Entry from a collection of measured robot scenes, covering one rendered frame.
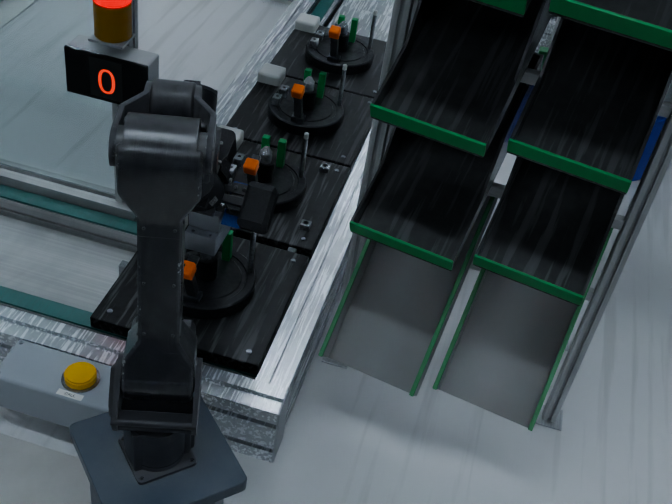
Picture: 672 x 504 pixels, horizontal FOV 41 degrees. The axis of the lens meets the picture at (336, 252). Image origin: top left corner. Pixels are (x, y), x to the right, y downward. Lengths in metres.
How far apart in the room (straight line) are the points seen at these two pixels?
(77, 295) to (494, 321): 0.60
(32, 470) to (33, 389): 0.11
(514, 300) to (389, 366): 0.18
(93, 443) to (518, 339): 0.54
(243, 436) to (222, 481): 0.25
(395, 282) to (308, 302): 0.18
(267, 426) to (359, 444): 0.15
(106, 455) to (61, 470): 0.25
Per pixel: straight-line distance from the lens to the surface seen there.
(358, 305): 1.20
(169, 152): 0.74
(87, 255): 1.45
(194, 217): 1.22
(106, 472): 0.99
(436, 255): 1.05
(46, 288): 1.40
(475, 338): 1.20
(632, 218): 1.15
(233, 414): 1.21
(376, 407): 1.33
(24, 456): 1.27
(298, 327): 1.29
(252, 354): 1.22
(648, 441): 1.43
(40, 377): 1.22
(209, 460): 1.00
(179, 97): 0.82
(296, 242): 1.40
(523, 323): 1.20
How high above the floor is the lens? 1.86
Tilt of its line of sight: 40 degrees down
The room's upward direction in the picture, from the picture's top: 10 degrees clockwise
